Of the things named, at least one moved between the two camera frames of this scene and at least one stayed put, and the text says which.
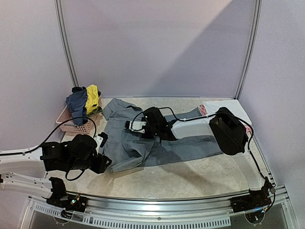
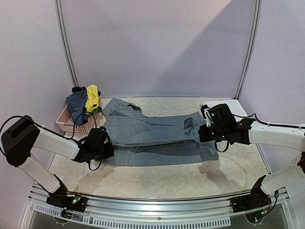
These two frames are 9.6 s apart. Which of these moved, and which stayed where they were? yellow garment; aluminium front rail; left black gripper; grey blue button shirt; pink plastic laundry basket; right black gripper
Moved: left black gripper; right black gripper
Stayed: pink plastic laundry basket; yellow garment; aluminium front rail; grey blue button shirt
